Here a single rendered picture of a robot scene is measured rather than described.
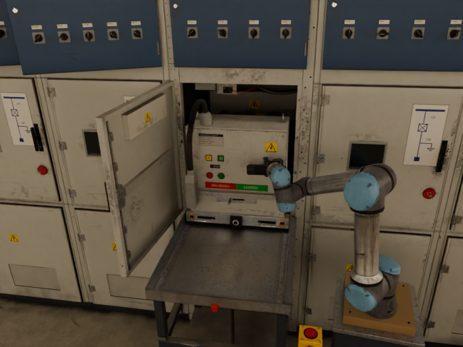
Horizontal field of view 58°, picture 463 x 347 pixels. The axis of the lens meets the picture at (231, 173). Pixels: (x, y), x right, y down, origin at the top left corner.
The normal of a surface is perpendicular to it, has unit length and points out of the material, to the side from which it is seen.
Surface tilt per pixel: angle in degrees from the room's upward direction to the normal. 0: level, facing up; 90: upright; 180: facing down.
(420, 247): 90
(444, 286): 90
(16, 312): 0
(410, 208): 90
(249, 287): 0
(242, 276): 0
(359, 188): 82
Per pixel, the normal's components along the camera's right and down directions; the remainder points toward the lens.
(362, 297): -0.68, 0.43
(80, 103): -0.17, 0.43
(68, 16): 0.22, 0.42
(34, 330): -0.02, -0.90
